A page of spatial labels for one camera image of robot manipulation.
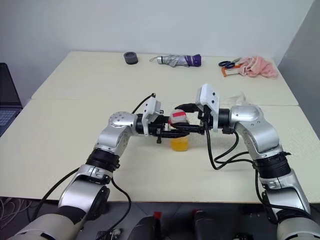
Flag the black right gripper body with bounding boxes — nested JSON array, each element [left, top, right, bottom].
[[197, 104, 214, 136]]

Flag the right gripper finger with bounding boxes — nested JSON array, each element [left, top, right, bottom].
[[173, 124, 206, 135], [178, 102, 201, 114]]

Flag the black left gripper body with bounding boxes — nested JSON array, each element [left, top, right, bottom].
[[148, 116, 166, 145]]

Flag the clear red-taped juice bottle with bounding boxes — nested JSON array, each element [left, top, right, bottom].
[[167, 108, 191, 153]]

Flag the orange clamp tool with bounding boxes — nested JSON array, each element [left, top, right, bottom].
[[220, 63, 243, 78]]

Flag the silver purple folded umbrella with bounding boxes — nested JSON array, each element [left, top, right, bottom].
[[149, 53, 203, 68]]

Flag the black round lid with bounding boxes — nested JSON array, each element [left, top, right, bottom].
[[123, 51, 139, 66]]

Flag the pink cloth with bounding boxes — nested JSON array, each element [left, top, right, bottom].
[[236, 55, 280, 80]]

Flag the small red block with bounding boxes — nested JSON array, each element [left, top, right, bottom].
[[153, 211, 163, 227]]

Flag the dark rounded shape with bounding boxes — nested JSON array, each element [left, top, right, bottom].
[[129, 214, 163, 240], [192, 209, 228, 240]]

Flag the dark laptop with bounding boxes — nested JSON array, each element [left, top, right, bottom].
[[0, 62, 24, 138]]

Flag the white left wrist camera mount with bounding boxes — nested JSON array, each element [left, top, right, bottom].
[[141, 97, 164, 134]]

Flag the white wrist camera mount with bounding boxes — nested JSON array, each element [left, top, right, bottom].
[[194, 83, 221, 131], [141, 97, 164, 134]]

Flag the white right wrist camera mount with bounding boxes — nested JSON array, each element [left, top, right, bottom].
[[194, 83, 221, 131]]

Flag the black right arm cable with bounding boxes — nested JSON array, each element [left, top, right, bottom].
[[203, 119, 280, 225]]

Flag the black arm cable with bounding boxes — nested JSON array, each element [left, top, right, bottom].
[[203, 119, 280, 225], [29, 92, 158, 232]]

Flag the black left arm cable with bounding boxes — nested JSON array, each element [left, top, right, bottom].
[[29, 92, 158, 232]]

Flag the blue handled scissors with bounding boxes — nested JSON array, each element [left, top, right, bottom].
[[218, 57, 243, 69]]

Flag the white floor cables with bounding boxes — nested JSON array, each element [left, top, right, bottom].
[[0, 196, 34, 221]]

